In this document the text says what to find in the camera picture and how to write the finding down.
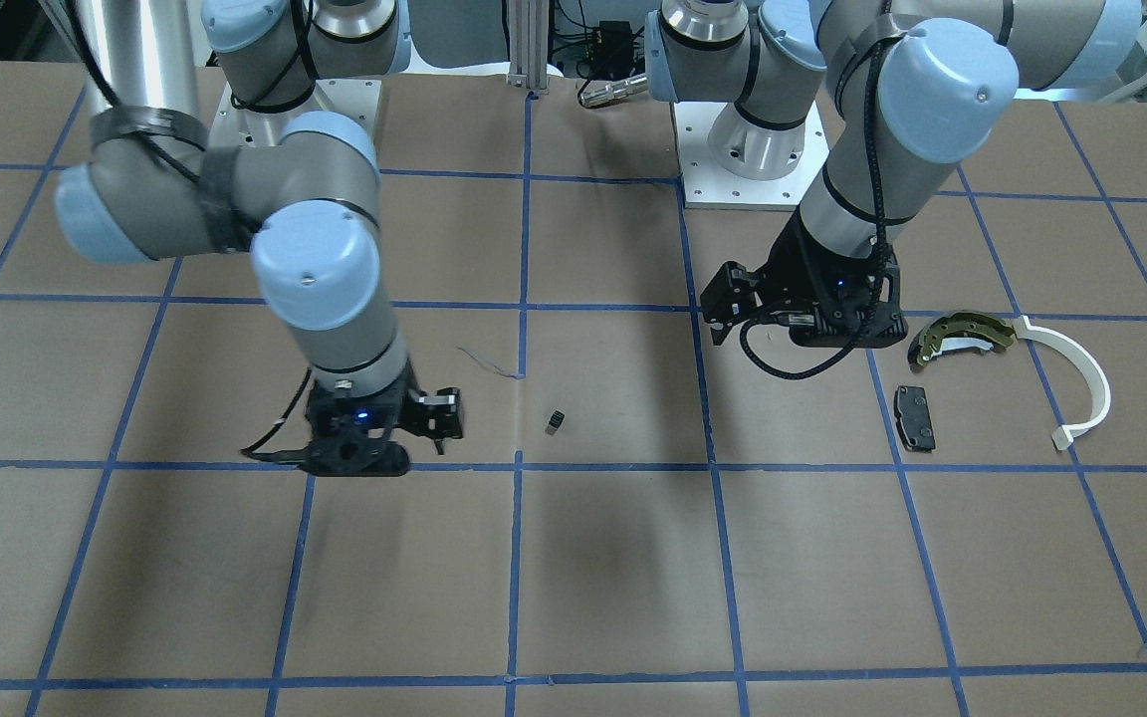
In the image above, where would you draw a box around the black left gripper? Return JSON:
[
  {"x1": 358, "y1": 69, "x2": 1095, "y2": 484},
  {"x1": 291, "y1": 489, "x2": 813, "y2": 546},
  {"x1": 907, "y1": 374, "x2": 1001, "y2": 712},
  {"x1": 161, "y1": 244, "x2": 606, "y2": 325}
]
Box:
[{"x1": 700, "y1": 215, "x2": 910, "y2": 349}]

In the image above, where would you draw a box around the aluminium frame post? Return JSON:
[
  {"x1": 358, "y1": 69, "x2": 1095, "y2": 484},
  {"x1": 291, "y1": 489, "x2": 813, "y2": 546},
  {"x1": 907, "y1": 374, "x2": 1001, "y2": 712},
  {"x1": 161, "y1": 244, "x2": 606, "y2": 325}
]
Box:
[{"x1": 505, "y1": 0, "x2": 551, "y2": 96}]

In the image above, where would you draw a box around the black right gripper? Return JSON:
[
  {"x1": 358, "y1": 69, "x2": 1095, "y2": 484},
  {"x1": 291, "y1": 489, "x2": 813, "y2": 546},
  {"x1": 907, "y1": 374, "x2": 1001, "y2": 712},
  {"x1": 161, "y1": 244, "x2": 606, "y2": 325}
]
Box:
[{"x1": 301, "y1": 373, "x2": 465, "y2": 477}]

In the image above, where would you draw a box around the black brake pad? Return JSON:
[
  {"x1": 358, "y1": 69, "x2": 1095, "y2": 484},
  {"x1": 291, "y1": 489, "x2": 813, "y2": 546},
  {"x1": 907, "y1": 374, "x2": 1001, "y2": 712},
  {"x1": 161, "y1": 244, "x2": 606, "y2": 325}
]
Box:
[{"x1": 895, "y1": 385, "x2": 937, "y2": 452}]

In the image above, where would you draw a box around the white curved plastic part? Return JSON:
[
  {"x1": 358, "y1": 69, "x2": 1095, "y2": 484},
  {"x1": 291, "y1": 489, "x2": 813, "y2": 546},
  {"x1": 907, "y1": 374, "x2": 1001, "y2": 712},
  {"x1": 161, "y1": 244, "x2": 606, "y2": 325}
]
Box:
[{"x1": 1014, "y1": 315, "x2": 1111, "y2": 451}]

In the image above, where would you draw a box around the small black bearing gear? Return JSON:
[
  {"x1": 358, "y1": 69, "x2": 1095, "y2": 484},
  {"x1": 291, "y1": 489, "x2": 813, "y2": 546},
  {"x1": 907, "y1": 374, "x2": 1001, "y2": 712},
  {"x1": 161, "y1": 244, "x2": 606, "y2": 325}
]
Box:
[{"x1": 545, "y1": 411, "x2": 568, "y2": 435}]

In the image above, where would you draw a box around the olive brake shoe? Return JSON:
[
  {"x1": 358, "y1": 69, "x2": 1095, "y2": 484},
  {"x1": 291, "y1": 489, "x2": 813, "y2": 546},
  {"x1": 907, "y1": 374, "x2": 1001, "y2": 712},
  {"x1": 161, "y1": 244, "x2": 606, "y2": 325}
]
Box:
[{"x1": 907, "y1": 312, "x2": 1017, "y2": 371}]

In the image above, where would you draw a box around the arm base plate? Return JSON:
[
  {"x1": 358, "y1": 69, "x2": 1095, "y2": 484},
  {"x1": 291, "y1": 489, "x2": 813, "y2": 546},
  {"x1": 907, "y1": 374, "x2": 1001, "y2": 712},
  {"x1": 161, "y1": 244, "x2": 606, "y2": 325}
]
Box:
[
  {"x1": 208, "y1": 79, "x2": 382, "y2": 169},
  {"x1": 672, "y1": 102, "x2": 829, "y2": 210}
]

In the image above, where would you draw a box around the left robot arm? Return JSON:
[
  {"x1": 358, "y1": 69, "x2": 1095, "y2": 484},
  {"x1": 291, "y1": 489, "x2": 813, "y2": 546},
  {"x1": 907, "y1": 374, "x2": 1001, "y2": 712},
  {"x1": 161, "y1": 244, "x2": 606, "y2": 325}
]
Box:
[{"x1": 643, "y1": 1, "x2": 1142, "y2": 349}]

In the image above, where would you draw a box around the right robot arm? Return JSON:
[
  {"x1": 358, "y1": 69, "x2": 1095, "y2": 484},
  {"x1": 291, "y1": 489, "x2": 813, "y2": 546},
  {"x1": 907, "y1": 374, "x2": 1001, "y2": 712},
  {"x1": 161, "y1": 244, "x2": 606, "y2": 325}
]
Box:
[{"x1": 55, "y1": 1, "x2": 465, "y2": 477}]

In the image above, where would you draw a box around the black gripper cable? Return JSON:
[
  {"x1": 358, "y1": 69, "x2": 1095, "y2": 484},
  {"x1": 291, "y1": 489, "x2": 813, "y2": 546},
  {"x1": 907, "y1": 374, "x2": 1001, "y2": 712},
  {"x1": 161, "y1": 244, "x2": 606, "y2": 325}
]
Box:
[{"x1": 738, "y1": 40, "x2": 898, "y2": 381}]

